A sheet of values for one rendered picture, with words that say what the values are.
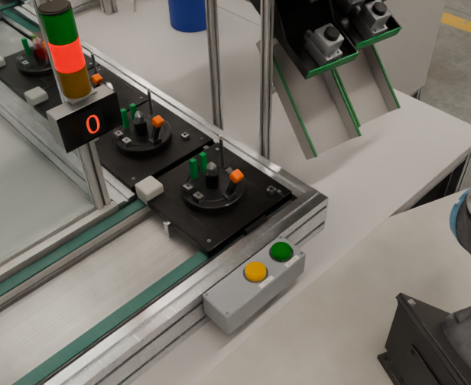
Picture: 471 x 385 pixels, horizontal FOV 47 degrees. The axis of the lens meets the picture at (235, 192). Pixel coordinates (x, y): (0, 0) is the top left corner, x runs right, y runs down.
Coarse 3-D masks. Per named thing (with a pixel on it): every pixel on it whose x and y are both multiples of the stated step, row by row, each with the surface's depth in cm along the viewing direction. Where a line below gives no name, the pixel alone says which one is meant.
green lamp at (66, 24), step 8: (40, 16) 84; (48, 16) 83; (56, 16) 83; (64, 16) 83; (72, 16) 85; (48, 24) 84; (56, 24) 84; (64, 24) 84; (72, 24) 85; (48, 32) 85; (56, 32) 85; (64, 32) 85; (72, 32) 86; (48, 40) 86; (56, 40) 86; (64, 40) 86; (72, 40) 87
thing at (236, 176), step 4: (228, 168) 108; (228, 172) 108; (232, 172) 107; (236, 172) 107; (240, 172) 107; (232, 176) 106; (236, 176) 106; (240, 176) 106; (232, 180) 107; (236, 180) 106; (240, 180) 108; (232, 184) 109; (236, 184) 110; (228, 188) 111; (232, 188) 110; (228, 192) 112; (232, 192) 112
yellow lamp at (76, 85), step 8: (80, 72) 91; (64, 80) 91; (72, 80) 91; (80, 80) 91; (88, 80) 93; (64, 88) 92; (72, 88) 92; (80, 88) 92; (88, 88) 93; (72, 96) 93; (80, 96) 93
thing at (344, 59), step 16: (256, 0) 112; (288, 0) 116; (304, 0) 117; (320, 0) 115; (288, 16) 114; (304, 16) 115; (320, 16) 116; (288, 32) 113; (304, 32) 114; (288, 48) 109; (352, 48) 112; (304, 64) 107; (336, 64) 110
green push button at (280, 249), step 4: (276, 244) 106; (280, 244) 106; (284, 244) 106; (288, 244) 106; (272, 248) 106; (276, 248) 106; (280, 248) 106; (284, 248) 106; (288, 248) 105; (272, 252) 105; (276, 252) 105; (280, 252) 105; (284, 252) 105; (288, 252) 105; (272, 256) 105; (276, 256) 104; (280, 256) 104; (284, 256) 104; (288, 256) 105
